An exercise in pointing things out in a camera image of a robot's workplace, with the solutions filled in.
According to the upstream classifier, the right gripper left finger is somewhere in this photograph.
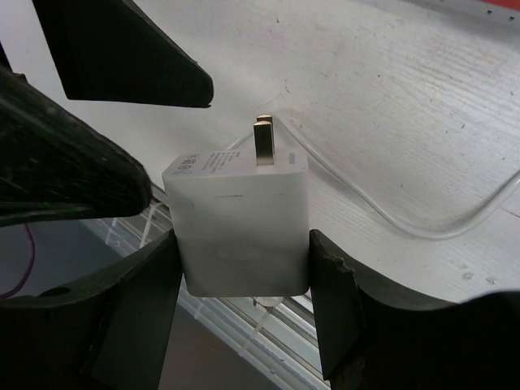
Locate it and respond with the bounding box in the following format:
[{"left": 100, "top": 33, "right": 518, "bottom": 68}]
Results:
[{"left": 1, "top": 231, "right": 183, "bottom": 389}]

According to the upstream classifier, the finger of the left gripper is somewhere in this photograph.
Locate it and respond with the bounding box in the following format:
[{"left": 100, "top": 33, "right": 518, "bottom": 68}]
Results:
[
  {"left": 33, "top": 0, "right": 214, "bottom": 108},
  {"left": 1, "top": 54, "right": 151, "bottom": 227}
]

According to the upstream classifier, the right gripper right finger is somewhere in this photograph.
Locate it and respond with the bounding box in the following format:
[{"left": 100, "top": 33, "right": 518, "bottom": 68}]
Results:
[{"left": 309, "top": 230, "right": 519, "bottom": 389}]

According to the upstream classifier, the white charger block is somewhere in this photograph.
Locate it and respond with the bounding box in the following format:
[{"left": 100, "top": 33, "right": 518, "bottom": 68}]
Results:
[{"left": 162, "top": 115, "right": 310, "bottom": 297}]

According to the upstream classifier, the aluminium frame rail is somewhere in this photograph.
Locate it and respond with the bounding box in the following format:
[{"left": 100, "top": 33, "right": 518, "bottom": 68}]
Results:
[{"left": 82, "top": 187, "right": 330, "bottom": 389}]

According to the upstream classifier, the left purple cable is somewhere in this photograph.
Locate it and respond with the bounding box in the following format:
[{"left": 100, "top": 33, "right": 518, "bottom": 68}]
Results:
[{"left": 0, "top": 223, "right": 37, "bottom": 300}]

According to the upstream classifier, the white power strip cable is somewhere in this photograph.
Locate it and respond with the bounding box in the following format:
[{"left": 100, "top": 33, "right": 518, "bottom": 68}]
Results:
[{"left": 221, "top": 113, "right": 520, "bottom": 241}]

